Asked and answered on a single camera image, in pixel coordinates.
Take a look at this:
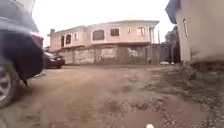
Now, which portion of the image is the dark car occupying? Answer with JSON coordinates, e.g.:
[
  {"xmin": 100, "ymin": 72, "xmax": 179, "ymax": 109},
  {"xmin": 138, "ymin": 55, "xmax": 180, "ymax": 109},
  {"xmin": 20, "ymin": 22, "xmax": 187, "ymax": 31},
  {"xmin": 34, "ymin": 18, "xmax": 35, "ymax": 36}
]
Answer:
[{"xmin": 43, "ymin": 51, "xmax": 66, "ymax": 70}]

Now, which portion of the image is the stained grey wall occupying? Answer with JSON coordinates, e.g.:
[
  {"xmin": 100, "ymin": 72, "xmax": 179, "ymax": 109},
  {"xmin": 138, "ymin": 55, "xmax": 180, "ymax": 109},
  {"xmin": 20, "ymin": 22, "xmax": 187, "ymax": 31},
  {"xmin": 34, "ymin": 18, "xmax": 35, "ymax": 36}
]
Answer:
[{"xmin": 53, "ymin": 44, "xmax": 172, "ymax": 66}]

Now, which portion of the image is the pale two-storey building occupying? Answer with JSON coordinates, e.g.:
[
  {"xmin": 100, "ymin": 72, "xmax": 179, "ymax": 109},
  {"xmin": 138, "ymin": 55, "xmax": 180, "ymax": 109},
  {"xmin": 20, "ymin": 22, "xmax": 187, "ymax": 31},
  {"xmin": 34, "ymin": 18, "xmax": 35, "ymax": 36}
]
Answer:
[{"xmin": 47, "ymin": 19, "xmax": 160, "ymax": 52}]

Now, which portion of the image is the brown dirt road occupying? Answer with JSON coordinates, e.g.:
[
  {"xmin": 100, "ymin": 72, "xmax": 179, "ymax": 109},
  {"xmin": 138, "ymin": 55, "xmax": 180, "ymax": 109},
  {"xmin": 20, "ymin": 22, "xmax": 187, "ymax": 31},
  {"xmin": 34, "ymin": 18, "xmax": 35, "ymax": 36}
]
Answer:
[{"xmin": 0, "ymin": 64, "xmax": 224, "ymax": 128}]

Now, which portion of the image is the rubble strip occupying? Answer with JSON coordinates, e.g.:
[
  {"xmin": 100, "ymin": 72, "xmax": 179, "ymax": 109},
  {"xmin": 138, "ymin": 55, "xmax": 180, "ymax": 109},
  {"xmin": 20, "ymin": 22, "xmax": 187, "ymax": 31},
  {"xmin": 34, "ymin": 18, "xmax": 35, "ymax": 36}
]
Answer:
[{"xmin": 146, "ymin": 62, "xmax": 224, "ymax": 128}]

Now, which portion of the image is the dark vehicle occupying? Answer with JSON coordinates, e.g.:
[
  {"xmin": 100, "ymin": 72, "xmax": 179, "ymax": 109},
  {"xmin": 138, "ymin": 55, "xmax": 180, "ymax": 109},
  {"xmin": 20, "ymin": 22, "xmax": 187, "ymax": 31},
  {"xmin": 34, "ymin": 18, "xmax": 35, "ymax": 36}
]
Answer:
[{"xmin": 0, "ymin": 0, "xmax": 45, "ymax": 108}]

